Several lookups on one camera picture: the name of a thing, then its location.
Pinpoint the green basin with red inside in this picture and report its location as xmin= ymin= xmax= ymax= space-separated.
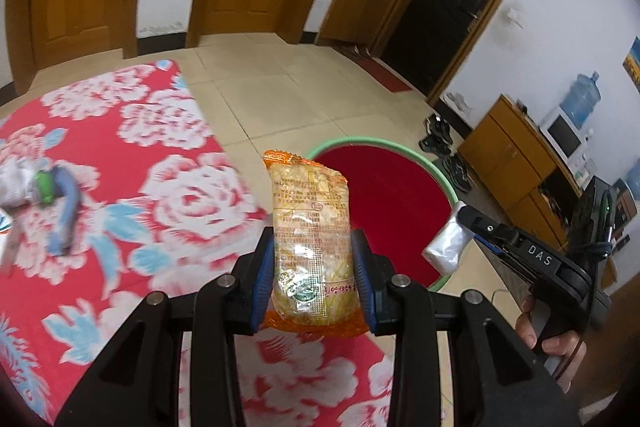
xmin=304 ymin=136 xmax=476 ymax=293

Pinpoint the small wooden cabinet door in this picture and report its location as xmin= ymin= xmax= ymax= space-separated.
xmin=315 ymin=0 xmax=403 ymax=52

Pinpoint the red doormat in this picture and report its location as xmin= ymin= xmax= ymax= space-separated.
xmin=332 ymin=44 xmax=413 ymax=94

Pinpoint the black sandal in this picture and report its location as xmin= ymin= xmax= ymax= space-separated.
xmin=419 ymin=134 xmax=457 ymax=156
xmin=420 ymin=114 xmax=453 ymax=140

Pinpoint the white plastic bag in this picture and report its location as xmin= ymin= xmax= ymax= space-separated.
xmin=0 ymin=157 xmax=43 ymax=208

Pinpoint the clear plastic packet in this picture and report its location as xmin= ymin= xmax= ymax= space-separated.
xmin=422 ymin=202 xmax=475 ymax=275

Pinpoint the red floral tablecloth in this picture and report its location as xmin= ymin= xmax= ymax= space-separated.
xmin=0 ymin=59 xmax=401 ymax=427

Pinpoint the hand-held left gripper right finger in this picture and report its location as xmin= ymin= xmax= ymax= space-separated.
xmin=350 ymin=229 xmax=583 ymax=427

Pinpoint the small white box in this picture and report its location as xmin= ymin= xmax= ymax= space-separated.
xmin=0 ymin=209 xmax=23 ymax=275

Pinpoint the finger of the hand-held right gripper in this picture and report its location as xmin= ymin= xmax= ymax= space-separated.
xmin=456 ymin=203 xmax=521 ymax=258

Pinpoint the wall picture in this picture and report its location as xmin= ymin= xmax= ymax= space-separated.
xmin=622 ymin=36 xmax=640 ymax=82

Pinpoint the person's right hand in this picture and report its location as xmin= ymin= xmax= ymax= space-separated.
xmin=515 ymin=294 xmax=587 ymax=375

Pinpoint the grey sneaker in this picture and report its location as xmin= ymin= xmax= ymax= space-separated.
xmin=440 ymin=154 xmax=473 ymax=194

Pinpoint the orange noodle packet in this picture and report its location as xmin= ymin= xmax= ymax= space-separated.
xmin=262 ymin=149 xmax=368 ymax=335

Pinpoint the white microwave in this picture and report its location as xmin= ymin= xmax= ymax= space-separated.
xmin=540 ymin=107 xmax=588 ymax=162

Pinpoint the wooden cabinet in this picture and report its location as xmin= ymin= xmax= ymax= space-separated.
xmin=457 ymin=94 xmax=626 ymax=250

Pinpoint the dark door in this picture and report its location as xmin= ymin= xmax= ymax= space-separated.
xmin=380 ymin=0 xmax=531 ymax=105

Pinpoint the small green item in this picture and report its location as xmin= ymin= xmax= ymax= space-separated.
xmin=32 ymin=172 xmax=56 ymax=205

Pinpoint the blue water bottle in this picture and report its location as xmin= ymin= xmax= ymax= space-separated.
xmin=560 ymin=72 xmax=601 ymax=130

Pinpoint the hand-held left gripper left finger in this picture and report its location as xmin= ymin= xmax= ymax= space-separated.
xmin=55 ymin=227 xmax=276 ymax=427

